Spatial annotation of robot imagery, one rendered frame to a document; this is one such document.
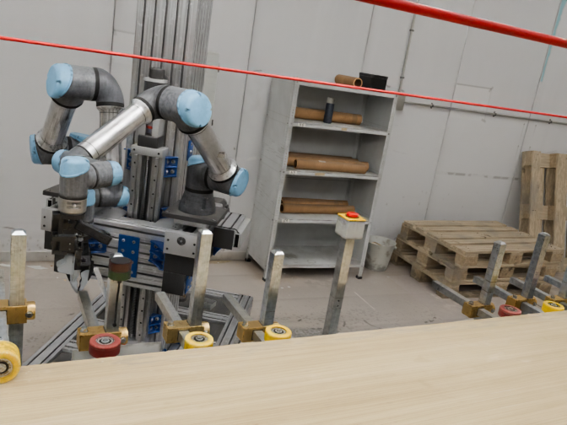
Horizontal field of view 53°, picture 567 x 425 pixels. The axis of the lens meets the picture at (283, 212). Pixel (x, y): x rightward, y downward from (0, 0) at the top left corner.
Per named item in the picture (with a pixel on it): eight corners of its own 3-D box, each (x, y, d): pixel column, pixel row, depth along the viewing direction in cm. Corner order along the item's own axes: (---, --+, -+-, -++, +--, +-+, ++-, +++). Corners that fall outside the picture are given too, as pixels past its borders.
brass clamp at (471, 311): (460, 312, 233) (462, 300, 232) (483, 309, 239) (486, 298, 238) (471, 319, 228) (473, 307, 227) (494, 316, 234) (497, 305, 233)
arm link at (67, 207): (85, 193, 162) (89, 201, 155) (84, 208, 164) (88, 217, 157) (57, 192, 159) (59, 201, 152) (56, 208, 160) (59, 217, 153)
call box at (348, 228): (333, 234, 193) (337, 212, 191) (350, 234, 196) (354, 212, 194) (344, 241, 187) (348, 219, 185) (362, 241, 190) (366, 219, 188)
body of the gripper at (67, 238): (50, 247, 163) (51, 207, 160) (81, 247, 167) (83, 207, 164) (51, 257, 156) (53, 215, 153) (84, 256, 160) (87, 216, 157)
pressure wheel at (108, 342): (84, 370, 154) (87, 332, 151) (115, 367, 158) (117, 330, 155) (89, 386, 148) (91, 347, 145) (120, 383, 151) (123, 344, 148)
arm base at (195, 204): (184, 202, 241) (186, 180, 238) (218, 208, 240) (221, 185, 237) (173, 211, 226) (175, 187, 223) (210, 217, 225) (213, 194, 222)
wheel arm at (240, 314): (221, 303, 207) (222, 293, 206) (229, 303, 209) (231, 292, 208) (271, 366, 171) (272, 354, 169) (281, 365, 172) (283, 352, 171)
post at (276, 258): (250, 379, 194) (270, 248, 181) (259, 378, 195) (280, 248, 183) (254, 385, 191) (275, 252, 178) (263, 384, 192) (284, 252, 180)
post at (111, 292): (98, 400, 170) (110, 251, 158) (110, 398, 172) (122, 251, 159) (99, 407, 167) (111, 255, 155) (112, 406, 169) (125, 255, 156)
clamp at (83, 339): (76, 342, 162) (77, 327, 161) (123, 338, 169) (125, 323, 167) (78, 352, 158) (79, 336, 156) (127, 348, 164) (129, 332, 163)
